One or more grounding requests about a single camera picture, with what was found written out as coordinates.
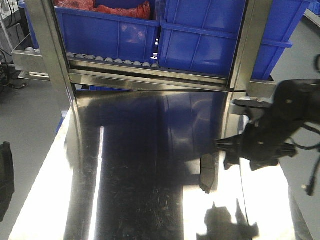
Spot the large blue bin left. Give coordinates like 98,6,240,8
54,0,161,64

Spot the brake pad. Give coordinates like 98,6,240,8
199,152,220,194

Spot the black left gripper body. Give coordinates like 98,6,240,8
0,141,15,222

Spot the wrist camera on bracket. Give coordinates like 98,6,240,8
231,99,272,116

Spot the red bubble wrap bag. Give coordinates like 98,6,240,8
53,0,151,20

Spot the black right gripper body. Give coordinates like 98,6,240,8
223,79,320,171

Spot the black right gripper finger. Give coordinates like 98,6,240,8
213,136,242,152

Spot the roller conveyor track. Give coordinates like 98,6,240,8
67,52,160,68

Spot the steel rack frame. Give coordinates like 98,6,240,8
12,0,275,105

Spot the large blue bin right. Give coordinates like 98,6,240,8
158,0,311,80

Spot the large blue bin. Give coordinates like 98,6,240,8
158,0,311,80
54,0,161,64

